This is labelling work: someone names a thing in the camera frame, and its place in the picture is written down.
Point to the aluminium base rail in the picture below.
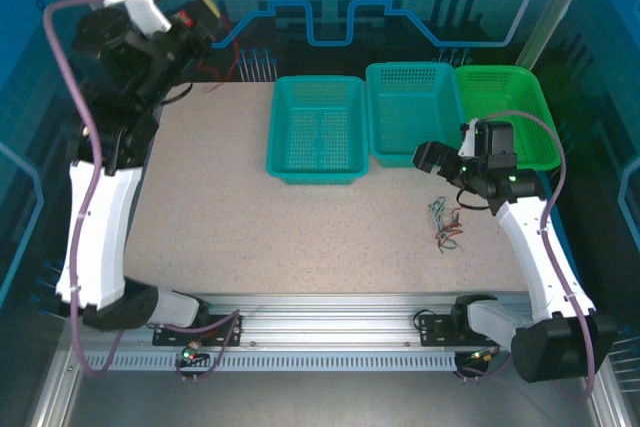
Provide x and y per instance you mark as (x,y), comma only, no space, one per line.
(325,317)

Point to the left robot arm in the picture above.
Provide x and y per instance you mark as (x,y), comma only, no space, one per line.
(100,227)

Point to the green plastic mesh basket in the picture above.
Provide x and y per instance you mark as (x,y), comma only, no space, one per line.
(530,97)

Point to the teal plastic mesh basket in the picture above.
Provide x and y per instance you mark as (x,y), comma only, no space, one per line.
(405,112)
(320,117)

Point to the aluminium frame post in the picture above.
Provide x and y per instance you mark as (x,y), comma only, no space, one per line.
(560,2)

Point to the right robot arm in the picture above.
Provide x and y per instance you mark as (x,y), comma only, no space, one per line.
(530,247)

